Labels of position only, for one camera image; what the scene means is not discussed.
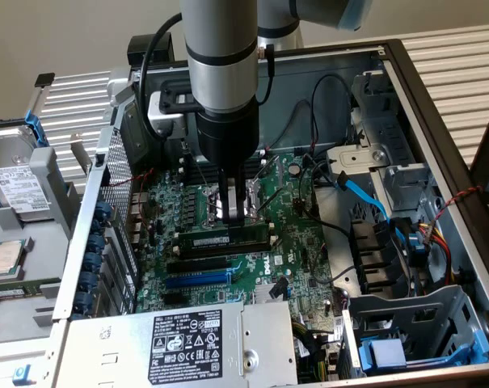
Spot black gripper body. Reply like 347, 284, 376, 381
193, 100, 262, 171

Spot silver CPU socket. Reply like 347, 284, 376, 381
201, 177, 269, 228

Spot green Dell motherboard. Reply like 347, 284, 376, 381
133, 151, 346, 324

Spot long black expansion slot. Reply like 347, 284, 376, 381
166, 256, 229, 275

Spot blue expansion slot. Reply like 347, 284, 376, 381
165, 271, 233, 290

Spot small silver heatsink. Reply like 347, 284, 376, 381
252, 282, 289, 305

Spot open metal PC case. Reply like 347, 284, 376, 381
52, 38, 489, 388

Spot silver corner clamp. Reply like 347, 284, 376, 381
106, 66, 133, 108

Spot black box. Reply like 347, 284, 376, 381
127, 33, 175, 69

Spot blue slot retainer row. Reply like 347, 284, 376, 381
74, 200, 114, 323

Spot black plastic fan shroud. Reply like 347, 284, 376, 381
348, 220, 411, 296

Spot grey parts rack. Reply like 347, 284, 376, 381
0, 147, 83, 344

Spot silver power supply unit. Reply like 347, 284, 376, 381
52, 301, 300, 388

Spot grey metal disk bay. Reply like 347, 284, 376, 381
340, 285, 489, 375

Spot silver hard disk white label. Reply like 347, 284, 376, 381
0, 124, 55, 222

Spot blue disk tray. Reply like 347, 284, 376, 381
359, 331, 489, 373

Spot silver CPU chip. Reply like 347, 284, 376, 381
0, 238, 29, 280

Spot blue plastic latch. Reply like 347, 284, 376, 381
12, 363, 32, 385

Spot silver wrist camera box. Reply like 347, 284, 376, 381
146, 78, 197, 141

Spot red black twisted wire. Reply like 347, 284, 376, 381
108, 168, 154, 188
424, 185, 483, 243

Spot black looped wire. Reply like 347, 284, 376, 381
310, 74, 355, 158

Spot long black wire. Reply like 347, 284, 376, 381
298, 155, 356, 284

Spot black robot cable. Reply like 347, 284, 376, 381
138, 11, 184, 141

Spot blue SATA wire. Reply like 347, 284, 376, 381
335, 171, 427, 255

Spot metal stop bracket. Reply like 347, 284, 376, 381
68, 133, 94, 179

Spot blue disk bracket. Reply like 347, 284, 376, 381
23, 112, 49, 149

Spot red yellow power wires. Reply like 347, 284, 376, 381
415, 220, 457, 284

